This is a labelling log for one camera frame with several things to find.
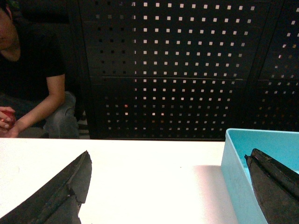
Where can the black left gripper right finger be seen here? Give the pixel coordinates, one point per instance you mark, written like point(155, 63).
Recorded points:
point(276, 188)

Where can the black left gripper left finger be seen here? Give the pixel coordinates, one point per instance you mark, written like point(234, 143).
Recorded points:
point(59, 200)

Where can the light teal plastic bin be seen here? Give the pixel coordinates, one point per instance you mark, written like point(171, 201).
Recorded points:
point(281, 145)

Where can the red round object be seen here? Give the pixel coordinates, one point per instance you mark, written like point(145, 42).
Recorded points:
point(12, 118)

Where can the person in black shirt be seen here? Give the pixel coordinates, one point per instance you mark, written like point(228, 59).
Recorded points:
point(32, 80)

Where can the black perforated metal panel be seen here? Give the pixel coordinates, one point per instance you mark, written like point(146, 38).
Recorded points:
point(190, 69)

